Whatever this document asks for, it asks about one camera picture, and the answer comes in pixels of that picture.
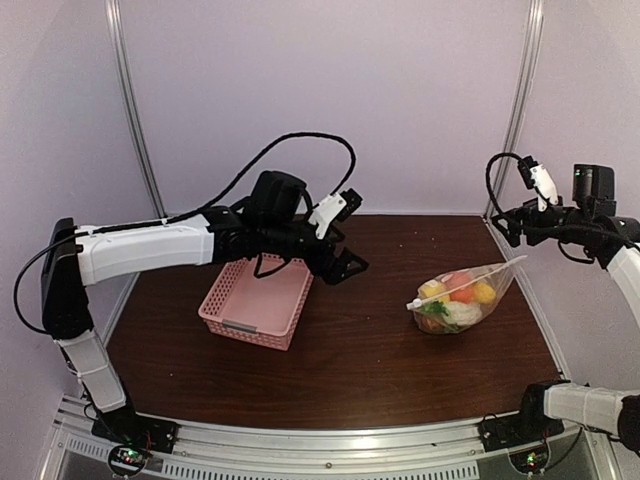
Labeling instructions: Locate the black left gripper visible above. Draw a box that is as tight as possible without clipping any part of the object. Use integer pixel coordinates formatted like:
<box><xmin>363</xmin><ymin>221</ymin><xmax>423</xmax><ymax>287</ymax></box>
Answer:
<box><xmin>261</xmin><ymin>218</ymin><xmax>369</xmax><ymax>285</ymax></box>

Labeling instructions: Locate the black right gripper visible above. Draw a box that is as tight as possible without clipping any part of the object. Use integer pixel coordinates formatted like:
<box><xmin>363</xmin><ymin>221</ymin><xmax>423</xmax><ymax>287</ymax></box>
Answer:
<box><xmin>492</xmin><ymin>197</ymin><xmax>591</xmax><ymax>248</ymax></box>

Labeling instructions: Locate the red apple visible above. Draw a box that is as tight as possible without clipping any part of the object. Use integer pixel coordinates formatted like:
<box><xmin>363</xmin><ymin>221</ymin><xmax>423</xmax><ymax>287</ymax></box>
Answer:
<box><xmin>445</xmin><ymin>271</ymin><xmax>474</xmax><ymax>290</ymax></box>

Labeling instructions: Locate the orange pumpkin with leaf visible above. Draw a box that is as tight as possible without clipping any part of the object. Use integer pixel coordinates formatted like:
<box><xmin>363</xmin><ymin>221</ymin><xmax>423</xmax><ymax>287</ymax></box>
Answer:
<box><xmin>450</xmin><ymin>285</ymin><xmax>475</xmax><ymax>304</ymax></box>

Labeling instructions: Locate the clear zip top bag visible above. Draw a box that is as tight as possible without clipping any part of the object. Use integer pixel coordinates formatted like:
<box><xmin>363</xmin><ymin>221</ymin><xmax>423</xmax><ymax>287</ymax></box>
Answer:
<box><xmin>405</xmin><ymin>255</ymin><xmax>527</xmax><ymax>335</ymax></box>

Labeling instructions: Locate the yellow pear with leaf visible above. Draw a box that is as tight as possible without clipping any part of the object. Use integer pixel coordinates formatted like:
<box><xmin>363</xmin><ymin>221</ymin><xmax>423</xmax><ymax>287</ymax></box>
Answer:
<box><xmin>418</xmin><ymin>279</ymin><xmax>447</xmax><ymax>300</ymax></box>

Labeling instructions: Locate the white wrinkled cabbage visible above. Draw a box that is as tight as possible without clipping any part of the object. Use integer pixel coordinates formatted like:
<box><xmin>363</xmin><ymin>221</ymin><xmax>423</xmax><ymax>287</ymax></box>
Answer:
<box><xmin>419</xmin><ymin>301</ymin><xmax>483</xmax><ymax>328</ymax></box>

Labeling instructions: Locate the brown potato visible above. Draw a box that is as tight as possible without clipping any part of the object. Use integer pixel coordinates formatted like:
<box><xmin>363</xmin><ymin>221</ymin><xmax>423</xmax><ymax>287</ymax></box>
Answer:
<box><xmin>422</xmin><ymin>318</ymin><xmax>446</xmax><ymax>334</ymax></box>

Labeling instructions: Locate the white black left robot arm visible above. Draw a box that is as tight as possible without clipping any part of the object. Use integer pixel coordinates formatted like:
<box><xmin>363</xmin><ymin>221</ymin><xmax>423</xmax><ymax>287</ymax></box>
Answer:
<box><xmin>33</xmin><ymin>171</ymin><xmax>368</xmax><ymax>444</ymax></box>

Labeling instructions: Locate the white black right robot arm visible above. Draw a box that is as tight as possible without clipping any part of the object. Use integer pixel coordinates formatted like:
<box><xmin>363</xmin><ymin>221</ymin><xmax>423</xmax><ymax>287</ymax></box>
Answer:
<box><xmin>315</xmin><ymin>165</ymin><xmax>639</xmax><ymax>429</ymax></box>

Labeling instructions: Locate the pink perforated plastic basket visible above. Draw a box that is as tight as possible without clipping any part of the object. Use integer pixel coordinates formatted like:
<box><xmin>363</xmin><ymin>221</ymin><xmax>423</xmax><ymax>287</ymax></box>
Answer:
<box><xmin>198</xmin><ymin>254</ymin><xmax>313</xmax><ymax>351</ymax></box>

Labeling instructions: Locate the right round circuit board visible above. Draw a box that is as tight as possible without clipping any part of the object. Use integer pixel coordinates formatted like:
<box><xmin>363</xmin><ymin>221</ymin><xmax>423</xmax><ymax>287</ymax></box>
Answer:
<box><xmin>509</xmin><ymin>445</ymin><xmax>550</xmax><ymax>475</ymax></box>

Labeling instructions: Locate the round circuit board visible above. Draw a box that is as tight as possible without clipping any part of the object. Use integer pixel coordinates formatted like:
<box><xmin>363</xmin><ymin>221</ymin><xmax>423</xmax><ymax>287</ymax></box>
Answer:
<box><xmin>107</xmin><ymin>445</ymin><xmax>151</xmax><ymax>476</ymax></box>
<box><xmin>509</xmin><ymin>445</ymin><xmax>550</xmax><ymax>475</ymax></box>

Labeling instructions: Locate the left round circuit board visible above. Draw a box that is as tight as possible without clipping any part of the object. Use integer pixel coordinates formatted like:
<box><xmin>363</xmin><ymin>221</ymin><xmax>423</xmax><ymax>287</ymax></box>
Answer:
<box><xmin>107</xmin><ymin>445</ymin><xmax>151</xmax><ymax>476</ymax></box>

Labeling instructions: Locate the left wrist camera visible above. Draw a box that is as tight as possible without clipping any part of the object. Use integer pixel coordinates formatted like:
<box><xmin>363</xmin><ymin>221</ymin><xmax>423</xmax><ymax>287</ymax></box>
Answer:
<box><xmin>308</xmin><ymin>188</ymin><xmax>363</xmax><ymax>240</ymax></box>

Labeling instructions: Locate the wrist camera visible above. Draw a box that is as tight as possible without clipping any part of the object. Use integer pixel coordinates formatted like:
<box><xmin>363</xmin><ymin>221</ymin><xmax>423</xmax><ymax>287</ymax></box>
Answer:
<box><xmin>308</xmin><ymin>188</ymin><xmax>363</xmax><ymax>240</ymax></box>
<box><xmin>518</xmin><ymin>156</ymin><xmax>560</xmax><ymax>212</ymax></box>

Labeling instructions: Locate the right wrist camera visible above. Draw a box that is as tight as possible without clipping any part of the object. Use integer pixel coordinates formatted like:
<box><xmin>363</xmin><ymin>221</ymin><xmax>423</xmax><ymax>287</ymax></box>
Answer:
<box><xmin>518</xmin><ymin>156</ymin><xmax>560</xmax><ymax>212</ymax></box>

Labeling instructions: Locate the black right camera cable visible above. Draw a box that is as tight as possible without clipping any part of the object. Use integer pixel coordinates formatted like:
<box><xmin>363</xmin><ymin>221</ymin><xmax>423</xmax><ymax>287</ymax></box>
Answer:
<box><xmin>483</xmin><ymin>152</ymin><xmax>531</xmax><ymax>221</ymax></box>

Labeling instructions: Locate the black camera cable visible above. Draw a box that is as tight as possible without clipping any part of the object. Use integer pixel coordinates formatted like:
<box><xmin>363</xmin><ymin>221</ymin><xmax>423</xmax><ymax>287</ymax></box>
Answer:
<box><xmin>164</xmin><ymin>132</ymin><xmax>359</xmax><ymax>226</ymax></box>
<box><xmin>483</xmin><ymin>152</ymin><xmax>531</xmax><ymax>221</ymax></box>

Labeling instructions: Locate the right aluminium corner post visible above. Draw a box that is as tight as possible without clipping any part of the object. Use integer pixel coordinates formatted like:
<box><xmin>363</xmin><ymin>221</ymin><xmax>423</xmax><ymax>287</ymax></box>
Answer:
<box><xmin>492</xmin><ymin>0</ymin><xmax>546</xmax><ymax>189</ymax></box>

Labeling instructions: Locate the aluminium corner post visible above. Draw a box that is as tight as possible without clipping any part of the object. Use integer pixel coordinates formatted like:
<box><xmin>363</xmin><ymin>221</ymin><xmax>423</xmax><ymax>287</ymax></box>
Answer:
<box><xmin>492</xmin><ymin>0</ymin><xmax>546</xmax><ymax>189</ymax></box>
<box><xmin>103</xmin><ymin>0</ymin><xmax>168</xmax><ymax>224</ymax></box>

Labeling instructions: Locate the black left camera cable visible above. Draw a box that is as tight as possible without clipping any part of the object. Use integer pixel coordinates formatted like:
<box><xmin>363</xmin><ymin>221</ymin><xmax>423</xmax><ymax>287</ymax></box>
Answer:
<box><xmin>164</xmin><ymin>132</ymin><xmax>359</xmax><ymax>226</ymax></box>

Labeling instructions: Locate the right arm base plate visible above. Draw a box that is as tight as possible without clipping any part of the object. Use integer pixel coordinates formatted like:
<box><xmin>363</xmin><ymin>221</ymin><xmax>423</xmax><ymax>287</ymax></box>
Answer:
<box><xmin>478</xmin><ymin>412</ymin><xmax>565</xmax><ymax>452</ymax></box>

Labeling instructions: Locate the aluminium front rail frame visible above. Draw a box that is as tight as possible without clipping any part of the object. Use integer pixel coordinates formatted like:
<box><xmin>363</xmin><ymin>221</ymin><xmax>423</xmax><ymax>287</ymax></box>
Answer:
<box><xmin>35</xmin><ymin>395</ymin><xmax>626</xmax><ymax>479</ymax></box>

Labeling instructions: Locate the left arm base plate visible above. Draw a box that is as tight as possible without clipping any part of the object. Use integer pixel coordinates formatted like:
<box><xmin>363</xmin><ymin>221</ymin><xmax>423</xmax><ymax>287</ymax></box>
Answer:
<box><xmin>91</xmin><ymin>408</ymin><xmax>179</xmax><ymax>454</ymax></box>

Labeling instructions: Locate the left aluminium corner post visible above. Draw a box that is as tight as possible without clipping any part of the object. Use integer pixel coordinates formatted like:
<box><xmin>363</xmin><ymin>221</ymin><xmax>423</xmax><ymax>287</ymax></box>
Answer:
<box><xmin>103</xmin><ymin>0</ymin><xmax>168</xmax><ymax>224</ymax></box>

